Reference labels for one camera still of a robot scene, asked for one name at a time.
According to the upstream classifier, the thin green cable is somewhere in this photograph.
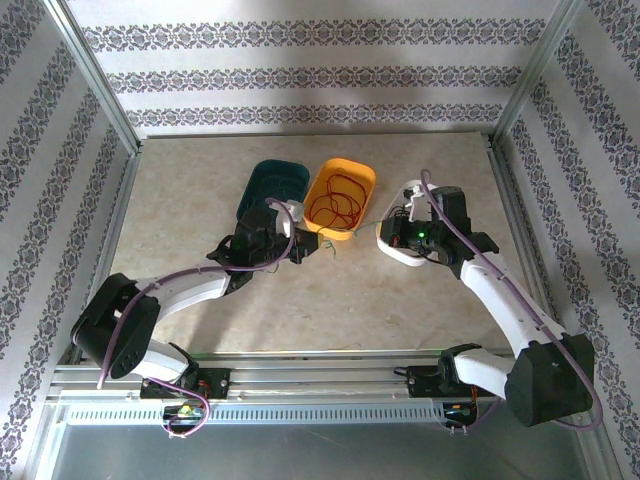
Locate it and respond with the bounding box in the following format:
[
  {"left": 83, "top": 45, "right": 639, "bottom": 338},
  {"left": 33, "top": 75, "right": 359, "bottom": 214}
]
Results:
[
  {"left": 319, "top": 222, "right": 386, "bottom": 261},
  {"left": 262, "top": 169, "right": 304, "bottom": 206}
]

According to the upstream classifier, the thin black cable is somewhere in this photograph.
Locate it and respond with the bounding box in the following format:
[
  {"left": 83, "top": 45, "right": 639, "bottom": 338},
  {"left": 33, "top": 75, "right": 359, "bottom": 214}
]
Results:
[{"left": 382, "top": 192, "right": 416, "bottom": 221}]

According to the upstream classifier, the white plastic bin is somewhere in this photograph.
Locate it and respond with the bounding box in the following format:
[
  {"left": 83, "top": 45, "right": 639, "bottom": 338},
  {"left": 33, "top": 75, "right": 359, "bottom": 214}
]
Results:
[{"left": 374, "top": 177, "right": 441, "bottom": 269}]

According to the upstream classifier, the dark green plastic bin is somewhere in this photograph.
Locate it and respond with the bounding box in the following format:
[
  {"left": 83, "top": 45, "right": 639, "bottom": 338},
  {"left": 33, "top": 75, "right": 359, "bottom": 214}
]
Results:
[{"left": 234, "top": 158, "right": 311, "bottom": 236}]

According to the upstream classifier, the orange plastic bin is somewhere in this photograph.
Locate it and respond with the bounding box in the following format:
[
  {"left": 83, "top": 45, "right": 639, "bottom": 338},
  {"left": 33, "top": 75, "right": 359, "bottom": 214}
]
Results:
[{"left": 302, "top": 157, "right": 377, "bottom": 242}]

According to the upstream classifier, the grey metal sheet shelf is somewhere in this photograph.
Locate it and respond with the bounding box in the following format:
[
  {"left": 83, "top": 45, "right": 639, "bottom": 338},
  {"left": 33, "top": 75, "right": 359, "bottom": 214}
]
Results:
[{"left": 49, "top": 424, "right": 591, "bottom": 480}]

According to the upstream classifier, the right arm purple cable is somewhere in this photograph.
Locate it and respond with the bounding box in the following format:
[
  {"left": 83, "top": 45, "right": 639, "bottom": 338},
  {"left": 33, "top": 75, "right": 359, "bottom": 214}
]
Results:
[{"left": 419, "top": 168, "right": 604, "bottom": 436}]

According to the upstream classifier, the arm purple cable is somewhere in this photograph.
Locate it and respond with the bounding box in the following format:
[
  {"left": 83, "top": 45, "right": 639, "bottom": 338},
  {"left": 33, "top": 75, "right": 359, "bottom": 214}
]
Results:
[
  {"left": 97, "top": 197, "right": 301, "bottom": 441},
  {"left": 419, "top": 168, "right": 604, "bottom": 436}
]

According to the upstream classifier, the right aluminium side rail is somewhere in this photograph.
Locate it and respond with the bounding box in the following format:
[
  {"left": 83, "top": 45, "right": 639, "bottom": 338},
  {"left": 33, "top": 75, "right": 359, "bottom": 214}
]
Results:
[{"left": 487, "top": 139, "right": 586, "bottom": 361}]

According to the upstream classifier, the aluminium side rail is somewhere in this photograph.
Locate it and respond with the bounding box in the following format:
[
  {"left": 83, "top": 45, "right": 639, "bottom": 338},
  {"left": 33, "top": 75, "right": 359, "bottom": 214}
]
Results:
[
  {"left": 69, "top": 149, "right": 144, "bottom": 361},
  {"left": 487, "top": 139, "right": 586, "bottom": 361}
]

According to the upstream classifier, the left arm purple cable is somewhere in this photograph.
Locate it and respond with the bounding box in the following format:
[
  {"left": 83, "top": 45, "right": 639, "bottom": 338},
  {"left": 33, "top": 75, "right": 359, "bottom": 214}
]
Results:
[{"left": 97, "top": 197, "right": 301, "bottom": 441}]

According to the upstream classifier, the aluminium cross rail frame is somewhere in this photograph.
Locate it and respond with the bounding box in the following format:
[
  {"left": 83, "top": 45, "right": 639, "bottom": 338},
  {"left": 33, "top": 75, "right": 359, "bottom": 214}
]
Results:
[{"left": 47, "top": 349, "right": 594, "bottom": 404}]

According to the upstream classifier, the left aluminium side rail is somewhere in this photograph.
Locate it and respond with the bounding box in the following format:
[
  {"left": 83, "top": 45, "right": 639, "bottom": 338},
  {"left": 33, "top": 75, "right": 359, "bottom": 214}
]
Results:
[{"left": 69, "top": 149, "right": 144, "bottom": 361}]

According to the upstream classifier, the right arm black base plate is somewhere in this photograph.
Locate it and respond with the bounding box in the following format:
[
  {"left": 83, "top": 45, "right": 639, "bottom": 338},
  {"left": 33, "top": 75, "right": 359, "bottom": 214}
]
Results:
[{"left": 394, "top": 364, "right": 499, "bottom": 399}]

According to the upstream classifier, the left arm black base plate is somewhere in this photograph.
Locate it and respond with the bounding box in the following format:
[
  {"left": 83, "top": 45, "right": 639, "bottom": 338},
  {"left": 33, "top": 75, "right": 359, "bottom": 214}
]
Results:
[{"left": 139, "top": 367, "right": 232, "bottom": 401}]

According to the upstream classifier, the slotted grey cable duct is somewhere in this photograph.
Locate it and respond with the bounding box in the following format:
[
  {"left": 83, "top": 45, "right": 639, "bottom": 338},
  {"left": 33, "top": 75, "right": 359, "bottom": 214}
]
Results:
[{"left": 64, "top": 403, "right": 446, "bottom": 426}]

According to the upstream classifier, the right aluminium corner post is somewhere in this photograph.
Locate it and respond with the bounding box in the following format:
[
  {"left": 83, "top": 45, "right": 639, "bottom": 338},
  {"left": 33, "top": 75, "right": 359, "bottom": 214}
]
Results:
[{"left": 492, "top": 0, "right": 589, "bottom": 146}]

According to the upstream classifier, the aluminium corner post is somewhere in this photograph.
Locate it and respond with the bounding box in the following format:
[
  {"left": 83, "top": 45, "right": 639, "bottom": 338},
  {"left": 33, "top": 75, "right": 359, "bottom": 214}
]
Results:
[
  {"left": 492, "top": 0, "right": 589, "bottom": 146},
  {"left": 43, "top": 0, "right": 144, "bottom": 156}
]

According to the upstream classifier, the left aluminium corner post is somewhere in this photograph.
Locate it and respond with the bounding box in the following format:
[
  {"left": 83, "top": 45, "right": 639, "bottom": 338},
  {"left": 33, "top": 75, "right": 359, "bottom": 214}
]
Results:
[{"left": 43, "top": 0, "right": 144, "bottom": 156}]

